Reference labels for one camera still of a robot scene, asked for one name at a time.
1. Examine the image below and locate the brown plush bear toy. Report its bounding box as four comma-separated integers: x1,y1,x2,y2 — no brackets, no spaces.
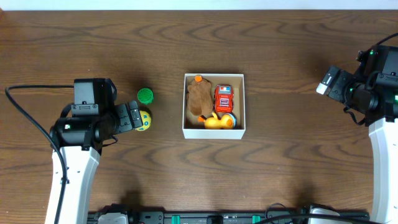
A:
187,75,213,116

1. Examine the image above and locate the red toy fire truck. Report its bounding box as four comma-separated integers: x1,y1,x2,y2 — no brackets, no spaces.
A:
214,85,234,113

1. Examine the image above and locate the orange rubber duck toy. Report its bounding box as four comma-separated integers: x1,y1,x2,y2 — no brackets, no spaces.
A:
197,112,236,129

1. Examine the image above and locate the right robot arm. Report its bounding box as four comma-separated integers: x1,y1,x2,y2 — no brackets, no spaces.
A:
317,66,397,223

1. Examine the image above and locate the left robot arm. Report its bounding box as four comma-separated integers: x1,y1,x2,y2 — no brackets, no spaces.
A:
45,101,143,223

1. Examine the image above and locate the yellow ball with blue letters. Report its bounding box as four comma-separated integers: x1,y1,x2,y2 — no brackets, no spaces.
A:
136,110,152,131

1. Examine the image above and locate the green plastic turbine wheel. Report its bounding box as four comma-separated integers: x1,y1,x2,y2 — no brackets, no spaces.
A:
137,88,154,105

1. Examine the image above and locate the white cardboard box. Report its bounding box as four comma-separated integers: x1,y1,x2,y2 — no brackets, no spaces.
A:
182,73,246,139

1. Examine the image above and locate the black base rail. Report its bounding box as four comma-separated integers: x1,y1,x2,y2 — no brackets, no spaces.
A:
86,203,370,224

